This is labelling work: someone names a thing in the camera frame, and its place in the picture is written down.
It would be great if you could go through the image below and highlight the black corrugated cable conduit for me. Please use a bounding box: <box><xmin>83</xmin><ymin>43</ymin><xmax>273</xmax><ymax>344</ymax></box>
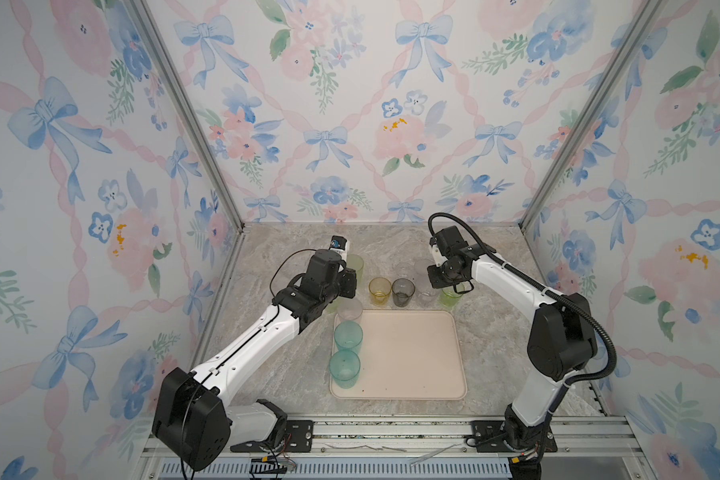
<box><xmin>427</xmin><ymin>212</ymin><xmax>617</xmax><ymax>385</ymax></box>

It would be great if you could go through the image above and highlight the green cup right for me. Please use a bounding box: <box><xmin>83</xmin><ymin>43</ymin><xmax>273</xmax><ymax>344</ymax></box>
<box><xmin>439</xmin><ymin>289</ymin><xmax>461</xmax><ymax>308</ymax></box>

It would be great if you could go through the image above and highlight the aluminium frame rail base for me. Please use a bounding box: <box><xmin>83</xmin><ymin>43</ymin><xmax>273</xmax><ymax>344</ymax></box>
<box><xmin>133</xmin><ymin>415</ymin><xmax>658</xmax><ymax>479</ymax></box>

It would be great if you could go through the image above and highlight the clear cup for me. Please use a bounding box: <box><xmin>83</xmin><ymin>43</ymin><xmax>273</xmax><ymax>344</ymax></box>
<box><xmin>415</xmin><ymin>281</ymin><xmax>439</xmax><ymax>306</ymax></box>
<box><xmin>414</xmin><ymin>258</ymin><xmax>431</xmax><ymax>279</ymax></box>
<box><xmin>394</xmin><ymin>262</ymin><xmax>416</xmax><ymax>279</ymax></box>
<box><xmin>336</xmin><ymin>298</ymin><xmax>364</xmax><ymax>323</ymax></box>

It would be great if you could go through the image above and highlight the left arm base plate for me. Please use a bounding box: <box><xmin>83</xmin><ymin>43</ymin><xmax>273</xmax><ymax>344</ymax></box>
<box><xmin>229</xmin><ymin>420</ymin><xmax>314</xmax><ymax>453</ymax></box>

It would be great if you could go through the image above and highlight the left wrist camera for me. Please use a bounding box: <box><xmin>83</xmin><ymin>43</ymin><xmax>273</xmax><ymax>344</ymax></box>
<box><xmin>329</xmin><ymin>235</ymin><xmax>349</xmax><ymax>260</ymax></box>

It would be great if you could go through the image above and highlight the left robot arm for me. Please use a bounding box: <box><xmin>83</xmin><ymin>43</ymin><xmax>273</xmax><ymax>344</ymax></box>
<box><xmin>152</xmin><ymin>235</ymin><xmax>357</xmax><ymax>473</ymax></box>

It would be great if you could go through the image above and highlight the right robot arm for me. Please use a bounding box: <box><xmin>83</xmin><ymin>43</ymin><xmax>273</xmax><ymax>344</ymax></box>
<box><xmin>427</xmin><ymin>226</ymin><xmax>598</xmax><ymax>452</ymax></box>

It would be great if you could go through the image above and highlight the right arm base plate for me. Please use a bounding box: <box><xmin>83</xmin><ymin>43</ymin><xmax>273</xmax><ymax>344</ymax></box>
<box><xmin>465</xmin><ymin>420</ymin><xmax>558</xmax><ymax>454</ymax></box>

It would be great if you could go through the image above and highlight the grey smoky cup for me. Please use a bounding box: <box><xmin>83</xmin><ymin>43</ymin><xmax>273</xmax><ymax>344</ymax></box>
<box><xmin>391</xmin><ymin>278</ymin><xmax>416</xmax><ymax>308</ymax></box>

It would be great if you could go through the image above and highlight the left aluminium corner post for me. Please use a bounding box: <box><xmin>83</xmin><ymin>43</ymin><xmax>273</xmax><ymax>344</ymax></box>
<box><xmin>122</xmin><ymin>0</ymin><xmax>245</xmax><ymax>232</ymax></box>

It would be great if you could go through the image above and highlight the yellow cup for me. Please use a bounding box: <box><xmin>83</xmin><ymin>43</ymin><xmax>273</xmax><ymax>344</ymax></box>
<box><xmin>368</xmin><ymin>277</ymin><xmax>392</xmax><ymax>305</ymax></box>

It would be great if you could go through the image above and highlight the beige rectangular tray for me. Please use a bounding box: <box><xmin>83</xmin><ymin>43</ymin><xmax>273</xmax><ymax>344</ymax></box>
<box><xmin>330</xmin><ymin>310</ymin><xmax>468</xmax><ymax>401</ymax></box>

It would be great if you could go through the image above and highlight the right aluminium corner post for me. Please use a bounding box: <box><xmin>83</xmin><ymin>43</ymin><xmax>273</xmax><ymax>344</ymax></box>
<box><xmin>519</xmin><ymin>0</ymin><xmax>665</xmax><ymax>233</ymax></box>

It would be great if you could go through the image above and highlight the aluminium corner post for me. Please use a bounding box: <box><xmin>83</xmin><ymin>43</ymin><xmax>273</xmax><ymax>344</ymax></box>
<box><xmin>122</xmin><ymin>0</ymin><xmax>245</xmax><ymax>232</ymax></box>
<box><xmin>519</xmin><ymin>0</ymin><xmax>665</xmax><ymax>233</ymax></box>

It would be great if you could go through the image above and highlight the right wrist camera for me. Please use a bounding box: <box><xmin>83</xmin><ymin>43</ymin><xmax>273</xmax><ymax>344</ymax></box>
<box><xmin>429</xmin><ymin>238</ymin><xmax>447</xmax><ymax>267</ymax></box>

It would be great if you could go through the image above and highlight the teal cup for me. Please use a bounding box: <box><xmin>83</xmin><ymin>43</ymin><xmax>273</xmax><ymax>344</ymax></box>
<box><xmin>329</xmin><ymin>350</ymin><xmax>361</xmax><ymax>389</ymax></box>
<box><xmin>334</xmin><ymin>321</ymin><xmax>363</xmax><ymax>354</ymax></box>

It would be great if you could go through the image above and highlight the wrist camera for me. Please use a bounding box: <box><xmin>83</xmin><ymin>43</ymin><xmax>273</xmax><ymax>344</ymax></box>
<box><xmin>429</xmin><ymin>238</ymin><xmax>447</xmax><ymax>267</ymax></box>
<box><xmin>329</xmin><ymin>235</ymin><xmax>349</xmax><ymax>260</ymax></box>

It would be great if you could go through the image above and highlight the tall light green cup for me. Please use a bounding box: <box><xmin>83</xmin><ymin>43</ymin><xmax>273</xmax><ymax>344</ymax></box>
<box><xmin>346</xmin><ymin>254</ymin><xmax>365</xmax><ymax>282</ymax></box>

